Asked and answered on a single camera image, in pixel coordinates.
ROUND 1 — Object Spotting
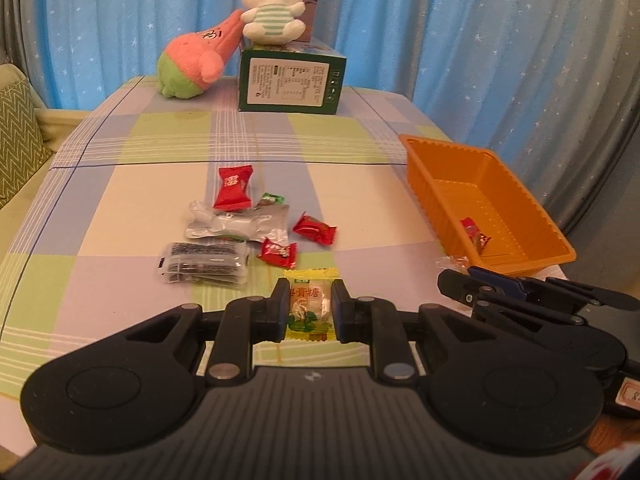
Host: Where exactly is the green chevron cushion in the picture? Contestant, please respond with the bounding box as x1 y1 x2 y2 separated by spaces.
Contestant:
0 77 54 209

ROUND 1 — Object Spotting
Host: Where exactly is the yellow candy packet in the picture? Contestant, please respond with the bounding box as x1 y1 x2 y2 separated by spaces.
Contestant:
282 268 341 343

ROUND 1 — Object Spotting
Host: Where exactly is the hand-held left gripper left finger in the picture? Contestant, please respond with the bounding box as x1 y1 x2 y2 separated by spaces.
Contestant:
119 278 293 390

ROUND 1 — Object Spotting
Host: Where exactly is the clear candy wrapper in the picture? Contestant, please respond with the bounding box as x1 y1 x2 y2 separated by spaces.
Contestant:
433 254 471 274

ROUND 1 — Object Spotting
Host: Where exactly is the blue star curtain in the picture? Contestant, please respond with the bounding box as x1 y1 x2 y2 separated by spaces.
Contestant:
42 0 506 143

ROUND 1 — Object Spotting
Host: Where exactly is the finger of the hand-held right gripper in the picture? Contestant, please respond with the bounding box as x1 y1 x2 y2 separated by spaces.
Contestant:
436 268 582 334
468 266 640 312

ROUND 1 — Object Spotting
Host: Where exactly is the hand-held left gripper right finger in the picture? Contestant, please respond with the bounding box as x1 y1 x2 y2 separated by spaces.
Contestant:
331 279 498 385

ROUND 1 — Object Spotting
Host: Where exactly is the green wrapped candy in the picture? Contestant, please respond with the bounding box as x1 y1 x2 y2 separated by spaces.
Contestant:
252 191 286 210

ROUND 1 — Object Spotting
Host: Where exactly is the plaid tablecloth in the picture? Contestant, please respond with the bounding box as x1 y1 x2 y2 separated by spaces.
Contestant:
0 75 572 461

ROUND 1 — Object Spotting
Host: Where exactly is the orange plastic tray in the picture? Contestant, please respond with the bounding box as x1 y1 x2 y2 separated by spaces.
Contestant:
398 133 577 277

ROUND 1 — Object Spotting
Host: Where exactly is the dark clear snack packet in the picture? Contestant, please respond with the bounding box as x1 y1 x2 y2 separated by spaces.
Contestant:
156 240 251 289

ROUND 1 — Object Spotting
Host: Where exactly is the large red candy packet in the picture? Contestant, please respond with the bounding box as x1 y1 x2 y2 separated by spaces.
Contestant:
212 165 256 212

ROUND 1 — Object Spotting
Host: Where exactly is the grey star curtain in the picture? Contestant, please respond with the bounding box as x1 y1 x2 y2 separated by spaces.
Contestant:
477 0 640 293
0 0 53 111

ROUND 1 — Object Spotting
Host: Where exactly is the green cardboard box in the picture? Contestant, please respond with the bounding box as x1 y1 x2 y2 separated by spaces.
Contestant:
237 40 348 114

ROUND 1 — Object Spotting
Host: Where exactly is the pale green sofa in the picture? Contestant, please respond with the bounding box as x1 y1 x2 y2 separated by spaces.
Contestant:
0 62 93 261

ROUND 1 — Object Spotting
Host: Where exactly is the pink and green plush toy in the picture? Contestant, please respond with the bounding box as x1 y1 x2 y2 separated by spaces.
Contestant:
156 9 246 99

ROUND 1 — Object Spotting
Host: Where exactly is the brown printed box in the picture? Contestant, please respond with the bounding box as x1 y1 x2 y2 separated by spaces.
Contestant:
257 0 325 44

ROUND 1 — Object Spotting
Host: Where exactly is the silver foil snack packet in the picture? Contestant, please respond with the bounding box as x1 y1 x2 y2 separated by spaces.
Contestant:
185 199 292 246

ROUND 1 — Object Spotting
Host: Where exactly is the red and white candy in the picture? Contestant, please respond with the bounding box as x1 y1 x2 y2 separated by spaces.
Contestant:
257 236 299 269

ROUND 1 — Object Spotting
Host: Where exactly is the small red candy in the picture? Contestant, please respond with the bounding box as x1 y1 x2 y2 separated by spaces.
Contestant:
459 217 494 251

